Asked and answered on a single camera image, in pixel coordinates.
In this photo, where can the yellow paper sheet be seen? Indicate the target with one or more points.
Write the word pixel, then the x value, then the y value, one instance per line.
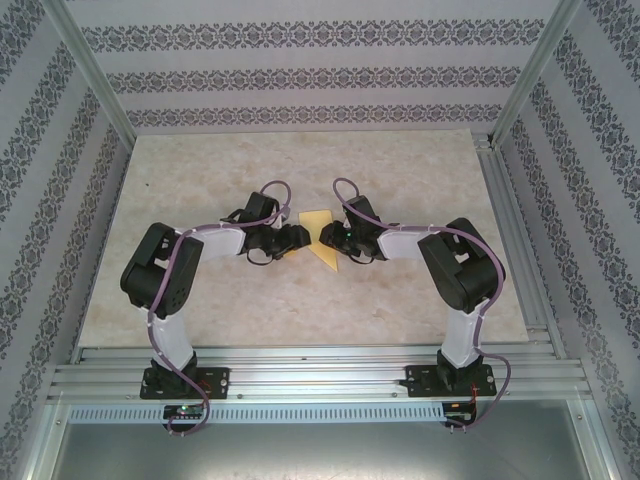
pixel 315 222

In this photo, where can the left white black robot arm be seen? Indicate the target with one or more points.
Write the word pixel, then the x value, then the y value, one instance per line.
pixel 160 275

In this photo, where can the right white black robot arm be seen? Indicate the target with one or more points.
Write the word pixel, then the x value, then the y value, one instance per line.
pixel 470 275

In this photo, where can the grey metal sheet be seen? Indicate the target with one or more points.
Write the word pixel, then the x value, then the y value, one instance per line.
pixel 320 455

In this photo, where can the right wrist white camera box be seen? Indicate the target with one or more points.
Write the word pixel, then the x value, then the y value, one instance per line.
pixel 346 217

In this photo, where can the long aluminium mounting rail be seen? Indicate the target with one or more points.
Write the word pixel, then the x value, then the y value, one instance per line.
pixel 320 375

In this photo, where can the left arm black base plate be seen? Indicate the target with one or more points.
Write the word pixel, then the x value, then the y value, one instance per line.
pixel 217 382

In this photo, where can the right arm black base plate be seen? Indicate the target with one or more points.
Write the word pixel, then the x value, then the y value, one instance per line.
pixel 420 380

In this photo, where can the aluminium side rail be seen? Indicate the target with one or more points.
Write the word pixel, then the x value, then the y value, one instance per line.
pixel 495 165

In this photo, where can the aluminium frame post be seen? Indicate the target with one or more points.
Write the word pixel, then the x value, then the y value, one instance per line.
pixel 536 70
pixel 94 70

